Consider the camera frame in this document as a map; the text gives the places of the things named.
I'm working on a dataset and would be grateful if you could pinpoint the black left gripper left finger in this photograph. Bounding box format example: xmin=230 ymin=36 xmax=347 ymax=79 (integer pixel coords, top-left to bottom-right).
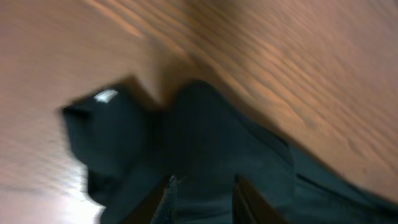
xmin=121 ymin=175 xmax=177 ymax=224

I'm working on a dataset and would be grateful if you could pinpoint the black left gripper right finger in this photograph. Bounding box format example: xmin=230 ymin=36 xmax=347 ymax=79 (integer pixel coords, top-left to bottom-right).
xmin=232 ymin=175 xmax=289 ymax=224

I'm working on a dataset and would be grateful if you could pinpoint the black t-shirt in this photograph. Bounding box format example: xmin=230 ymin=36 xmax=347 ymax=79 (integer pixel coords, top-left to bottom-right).
xmin=62 ymin=81 xmax=397 ymax=223

